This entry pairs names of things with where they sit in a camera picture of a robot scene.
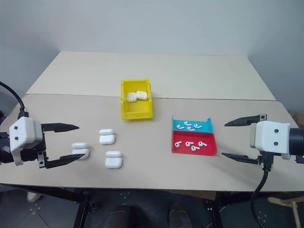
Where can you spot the yellow plastic bin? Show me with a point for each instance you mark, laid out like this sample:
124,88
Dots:
137,111

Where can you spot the red plastic tray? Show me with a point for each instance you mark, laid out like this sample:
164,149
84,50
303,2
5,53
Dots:
209,149

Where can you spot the blue plastic tray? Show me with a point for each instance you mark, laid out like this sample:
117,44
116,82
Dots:
204,127

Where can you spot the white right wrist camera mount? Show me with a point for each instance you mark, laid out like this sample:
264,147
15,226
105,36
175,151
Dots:
270,137

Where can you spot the light wooden stool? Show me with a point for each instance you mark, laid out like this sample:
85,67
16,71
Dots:
294,209

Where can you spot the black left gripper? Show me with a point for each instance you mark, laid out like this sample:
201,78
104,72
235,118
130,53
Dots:
42,148

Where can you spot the white wireless earbud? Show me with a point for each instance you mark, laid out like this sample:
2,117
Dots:
202,143
186,123
195,149
188,143
196,126
177,143
179,126
190,128

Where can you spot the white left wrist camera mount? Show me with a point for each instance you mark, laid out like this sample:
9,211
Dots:
25,133

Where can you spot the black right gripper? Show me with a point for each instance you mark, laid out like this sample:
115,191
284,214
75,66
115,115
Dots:
260,158

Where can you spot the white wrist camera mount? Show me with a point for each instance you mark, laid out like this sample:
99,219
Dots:
25,133
270,137

